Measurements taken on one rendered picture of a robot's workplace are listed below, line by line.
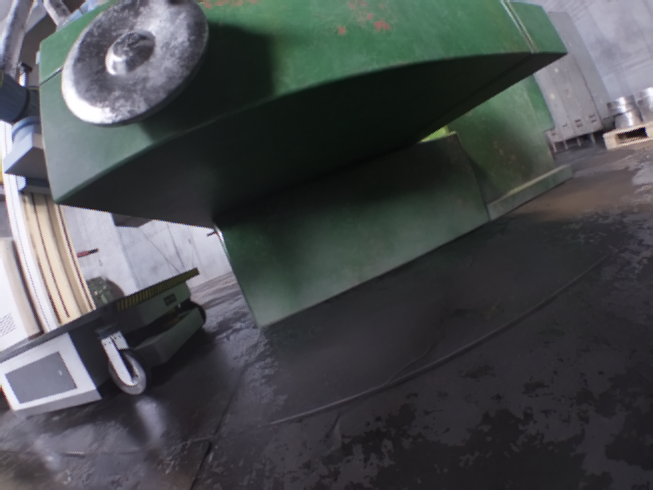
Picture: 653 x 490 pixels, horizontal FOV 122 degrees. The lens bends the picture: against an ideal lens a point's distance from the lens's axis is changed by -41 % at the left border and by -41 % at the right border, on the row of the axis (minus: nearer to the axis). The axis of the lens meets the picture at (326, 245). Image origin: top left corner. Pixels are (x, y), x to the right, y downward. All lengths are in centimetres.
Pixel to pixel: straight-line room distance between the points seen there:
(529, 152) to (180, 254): 726
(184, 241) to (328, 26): 738
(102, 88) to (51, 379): 119
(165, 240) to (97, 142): 751
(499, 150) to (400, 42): 146
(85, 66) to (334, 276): 114
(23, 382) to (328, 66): 159
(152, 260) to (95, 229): 217
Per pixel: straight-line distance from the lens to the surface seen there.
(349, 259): 129
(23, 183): 186
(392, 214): 135
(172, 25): 41
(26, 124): 175
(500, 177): 187
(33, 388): 156
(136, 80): 38
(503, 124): 201
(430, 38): 55
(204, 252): 751
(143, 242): 828
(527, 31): 78
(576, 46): 514
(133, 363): 119
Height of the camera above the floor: 33
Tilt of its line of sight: 5 degrees down
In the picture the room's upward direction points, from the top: 22 degrees counter-clockwise
